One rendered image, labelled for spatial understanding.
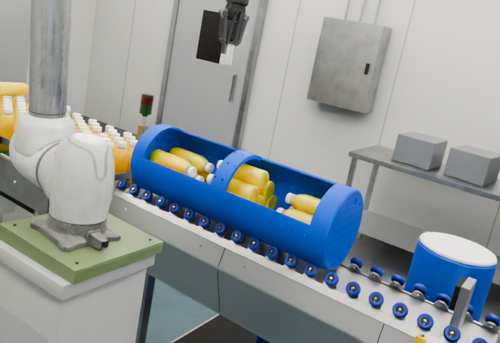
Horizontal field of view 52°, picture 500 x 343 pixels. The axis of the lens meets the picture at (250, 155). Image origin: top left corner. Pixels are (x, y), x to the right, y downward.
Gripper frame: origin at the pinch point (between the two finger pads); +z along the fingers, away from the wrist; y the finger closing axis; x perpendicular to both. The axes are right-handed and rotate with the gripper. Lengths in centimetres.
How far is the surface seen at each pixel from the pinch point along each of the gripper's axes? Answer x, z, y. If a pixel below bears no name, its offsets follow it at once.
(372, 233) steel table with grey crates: -34, 129, -255
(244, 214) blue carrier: 18, 51, -4
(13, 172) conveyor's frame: -100, 74, 15
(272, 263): 31, 64, -8
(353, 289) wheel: 60, 59, -10
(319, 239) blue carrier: 47, 48, -6
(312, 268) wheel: 45, 59, -9
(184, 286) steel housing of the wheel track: -6, 91, -7
